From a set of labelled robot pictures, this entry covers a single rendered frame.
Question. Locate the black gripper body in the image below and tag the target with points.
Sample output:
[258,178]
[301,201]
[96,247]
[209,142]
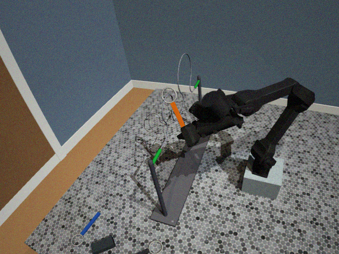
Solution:
[192,133]

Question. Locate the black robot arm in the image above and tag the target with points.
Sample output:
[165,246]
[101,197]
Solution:
[225,110]

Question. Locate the orange handle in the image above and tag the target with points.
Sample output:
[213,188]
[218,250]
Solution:
[174,107]

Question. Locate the dark grey ring with blue handle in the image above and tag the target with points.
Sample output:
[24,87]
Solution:
[86,228]

